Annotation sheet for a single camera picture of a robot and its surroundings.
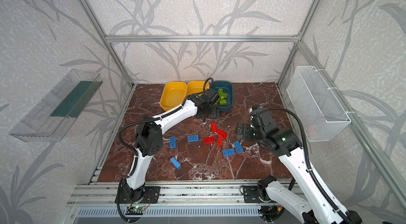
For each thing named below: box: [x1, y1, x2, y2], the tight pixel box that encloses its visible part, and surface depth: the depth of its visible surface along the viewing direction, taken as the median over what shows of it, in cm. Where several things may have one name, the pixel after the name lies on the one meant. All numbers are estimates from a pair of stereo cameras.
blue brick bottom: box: [170, 156, 182, 170], surface depth 83 cm
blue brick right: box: [233, 140, 244, 154], surface depth 89 cm
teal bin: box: [213, 80, 234, 112], surface depth 118 cm
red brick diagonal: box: [216, 128, 228, 139], surface depth 96 cm
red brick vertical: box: [217, 134, 223, 148], surface depth 93 cm
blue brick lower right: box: [222, 147, 236, 157], surface depth 88 cm
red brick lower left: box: [203, 136, 216, 145], surface depth 93 cm
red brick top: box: [209, 122, 218, 133], surface depth 99 cm
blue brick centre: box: [187, 134, 200, 143], surface depth 93 cm
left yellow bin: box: [159, 81, 188, 112], surface depth 115 cm
